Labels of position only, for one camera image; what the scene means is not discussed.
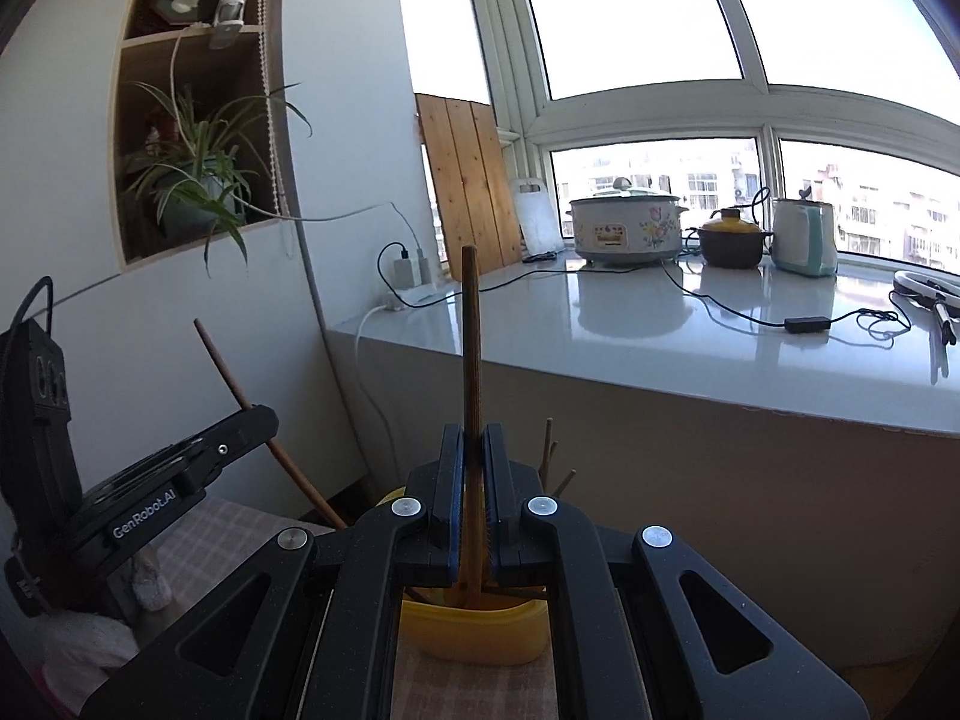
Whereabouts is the yellow plastic container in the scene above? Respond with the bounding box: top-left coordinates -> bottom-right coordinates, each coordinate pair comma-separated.
373,486 -> 554,667

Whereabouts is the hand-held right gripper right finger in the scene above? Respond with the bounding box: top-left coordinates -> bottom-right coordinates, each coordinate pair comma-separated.
480,424 -> 871,720

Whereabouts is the dark pot with yellow lid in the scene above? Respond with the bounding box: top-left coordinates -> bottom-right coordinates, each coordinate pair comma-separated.
690,206 -> 774,269

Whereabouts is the person's left hand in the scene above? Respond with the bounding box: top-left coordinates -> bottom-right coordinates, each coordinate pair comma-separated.
129,546 -> 175,612

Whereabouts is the white window frame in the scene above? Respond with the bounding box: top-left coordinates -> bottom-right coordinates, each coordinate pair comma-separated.
394,0 -> 960,278

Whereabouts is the black charger cable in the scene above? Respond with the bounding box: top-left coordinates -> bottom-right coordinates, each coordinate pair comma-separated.
376,241 -> 410,283

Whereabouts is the white ring light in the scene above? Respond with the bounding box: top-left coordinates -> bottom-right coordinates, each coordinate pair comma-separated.
891,270 -> 960,368

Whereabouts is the pale green plant pot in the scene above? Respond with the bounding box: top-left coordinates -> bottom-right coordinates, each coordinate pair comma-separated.
157,169 -> 230,241

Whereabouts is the white cutting board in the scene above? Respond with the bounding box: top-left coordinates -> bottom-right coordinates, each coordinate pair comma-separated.
510,176 -> 565,257

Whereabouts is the thin grey cable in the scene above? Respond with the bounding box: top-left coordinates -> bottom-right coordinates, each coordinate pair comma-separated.
169,24 -> 422,260

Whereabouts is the white counter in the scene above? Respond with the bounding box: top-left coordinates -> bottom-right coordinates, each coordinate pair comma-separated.
322,251 -> 960,691

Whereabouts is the pale teal electric kettle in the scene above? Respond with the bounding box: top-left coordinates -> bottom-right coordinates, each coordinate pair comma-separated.
771,184 -> 839,277

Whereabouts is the white power strip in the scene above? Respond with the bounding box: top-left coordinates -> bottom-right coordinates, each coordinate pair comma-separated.
373,281 -> 458,314

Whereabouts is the white power cable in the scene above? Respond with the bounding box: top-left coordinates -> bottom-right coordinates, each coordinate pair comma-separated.
354,304 -> 406,488

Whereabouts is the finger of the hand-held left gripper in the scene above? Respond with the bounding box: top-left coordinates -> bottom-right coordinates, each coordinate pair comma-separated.
60,403 -> 281,571

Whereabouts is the white floral slow cooker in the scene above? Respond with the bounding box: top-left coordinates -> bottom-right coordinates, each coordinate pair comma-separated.
566,176 -> 689,269

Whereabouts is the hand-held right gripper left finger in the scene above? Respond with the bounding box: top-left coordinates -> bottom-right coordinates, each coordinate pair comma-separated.
81,424 -> 467,720

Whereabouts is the red flowering plant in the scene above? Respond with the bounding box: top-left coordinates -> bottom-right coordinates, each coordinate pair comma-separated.
142,109 -> 178,166

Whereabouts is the wooden wall shelf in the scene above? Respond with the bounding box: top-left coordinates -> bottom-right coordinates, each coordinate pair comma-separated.
112,0 -> 290,267

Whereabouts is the white beaded cord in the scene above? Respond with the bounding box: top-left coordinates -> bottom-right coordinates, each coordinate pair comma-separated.
253,0 -> 292,222

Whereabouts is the wooden plank board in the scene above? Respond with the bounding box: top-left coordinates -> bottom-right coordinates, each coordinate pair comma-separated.
415,92 -> 524,282

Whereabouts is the pink checkered cloth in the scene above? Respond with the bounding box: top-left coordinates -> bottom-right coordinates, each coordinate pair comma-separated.
142,495 -> 560,720

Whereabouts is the spider plant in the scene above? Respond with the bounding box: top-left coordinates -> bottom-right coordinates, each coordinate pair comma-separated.
124,79 -> 312,278

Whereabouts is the black cable with adapter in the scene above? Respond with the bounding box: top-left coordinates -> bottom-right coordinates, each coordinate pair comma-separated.
521,186 -> 913,350

